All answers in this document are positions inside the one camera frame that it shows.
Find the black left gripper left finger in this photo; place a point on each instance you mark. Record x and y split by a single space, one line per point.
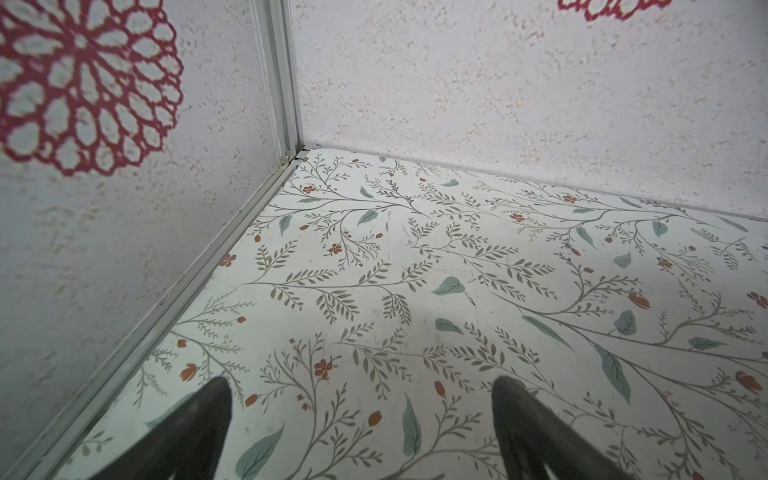
186 444

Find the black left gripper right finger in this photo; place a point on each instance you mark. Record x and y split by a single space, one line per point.
535 444

